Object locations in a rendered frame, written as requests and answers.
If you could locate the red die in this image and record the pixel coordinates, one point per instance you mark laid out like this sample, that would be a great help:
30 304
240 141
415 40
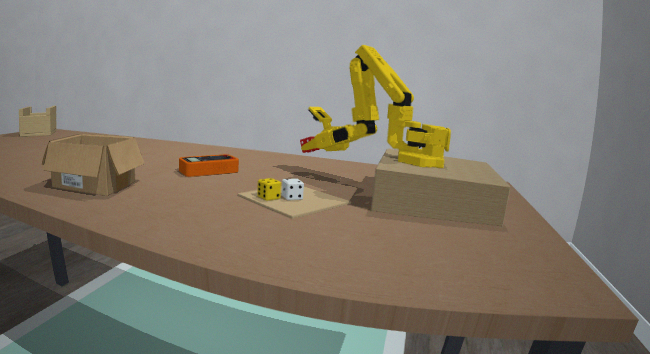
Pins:
303 141

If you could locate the yellow die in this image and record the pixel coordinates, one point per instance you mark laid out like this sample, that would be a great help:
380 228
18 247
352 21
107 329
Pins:
269 189

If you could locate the white die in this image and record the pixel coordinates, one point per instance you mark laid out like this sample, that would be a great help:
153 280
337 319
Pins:
292 189

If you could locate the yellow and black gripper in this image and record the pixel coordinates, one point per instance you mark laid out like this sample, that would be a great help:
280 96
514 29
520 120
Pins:
324 139

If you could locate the orange digital multimeter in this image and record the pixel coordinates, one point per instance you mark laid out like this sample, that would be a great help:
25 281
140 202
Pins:
205 165

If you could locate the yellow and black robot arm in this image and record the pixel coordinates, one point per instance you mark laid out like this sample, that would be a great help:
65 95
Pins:
431 138

